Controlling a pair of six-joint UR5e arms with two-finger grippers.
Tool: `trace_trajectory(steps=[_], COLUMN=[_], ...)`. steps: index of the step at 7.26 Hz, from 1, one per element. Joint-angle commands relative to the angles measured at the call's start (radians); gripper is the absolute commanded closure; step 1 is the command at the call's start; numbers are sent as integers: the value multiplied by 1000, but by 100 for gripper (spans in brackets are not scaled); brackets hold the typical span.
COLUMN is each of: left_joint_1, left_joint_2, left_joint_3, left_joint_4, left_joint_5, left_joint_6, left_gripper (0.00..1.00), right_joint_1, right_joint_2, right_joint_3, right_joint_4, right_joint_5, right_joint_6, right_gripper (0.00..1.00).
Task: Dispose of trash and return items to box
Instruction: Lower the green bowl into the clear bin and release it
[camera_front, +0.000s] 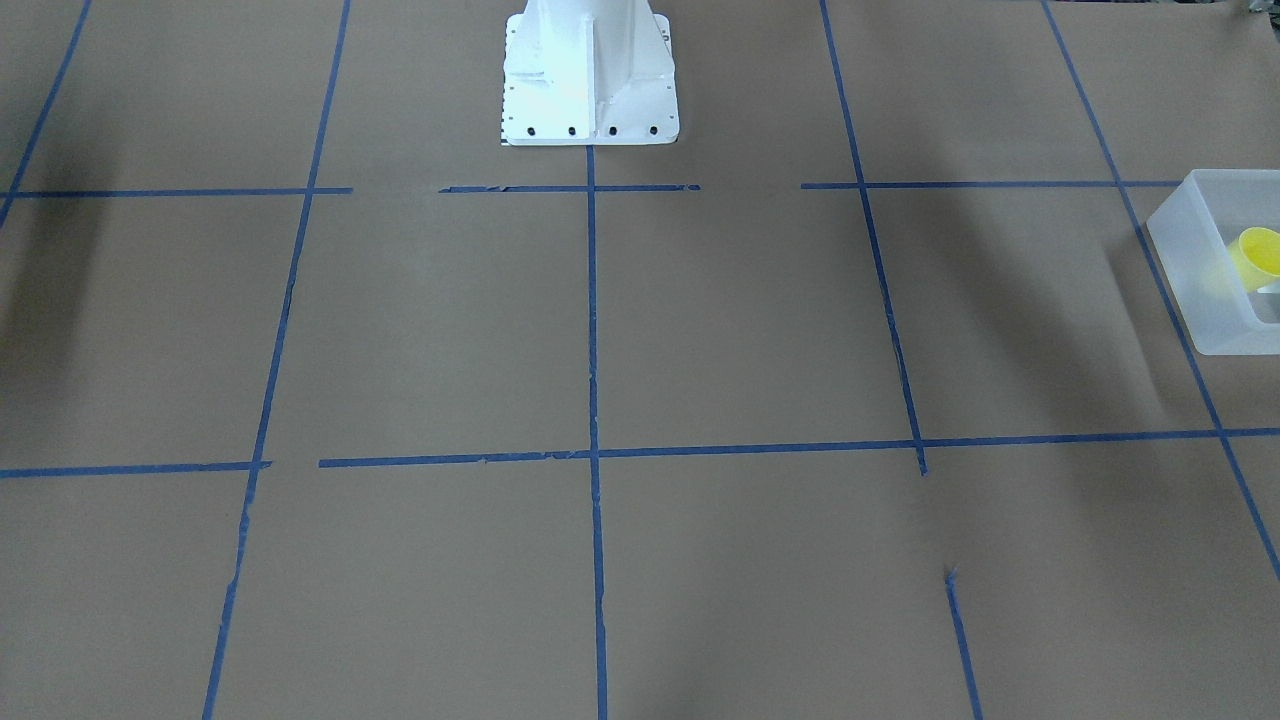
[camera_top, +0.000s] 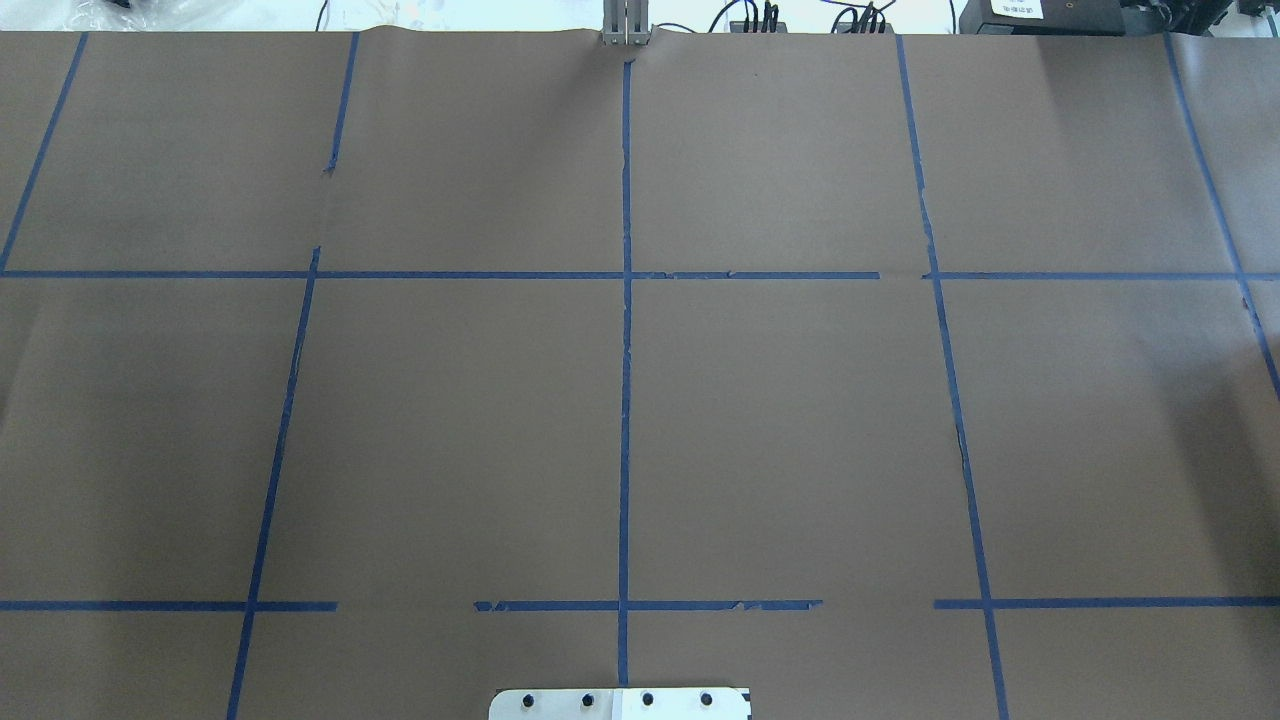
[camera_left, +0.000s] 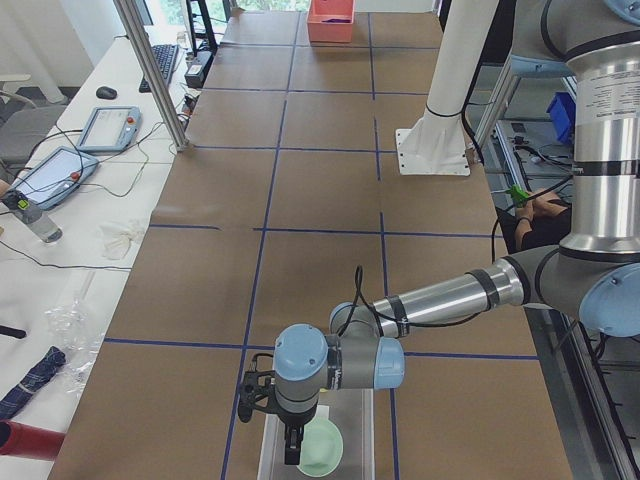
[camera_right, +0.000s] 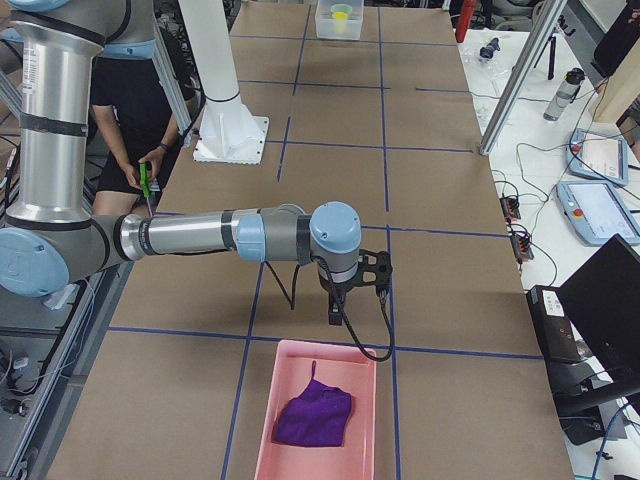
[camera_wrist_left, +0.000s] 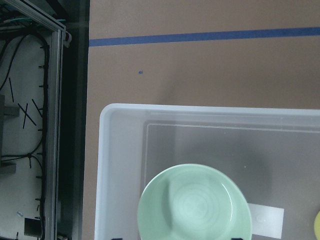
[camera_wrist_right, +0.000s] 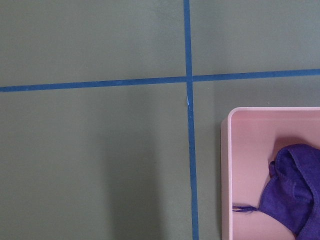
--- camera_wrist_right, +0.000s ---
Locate purple cloth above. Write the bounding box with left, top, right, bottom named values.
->
left=232, top=144, right=320, bottom=240

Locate pink plastic tray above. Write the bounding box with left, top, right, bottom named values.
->
left=221, top=107, right=320, bottom=240

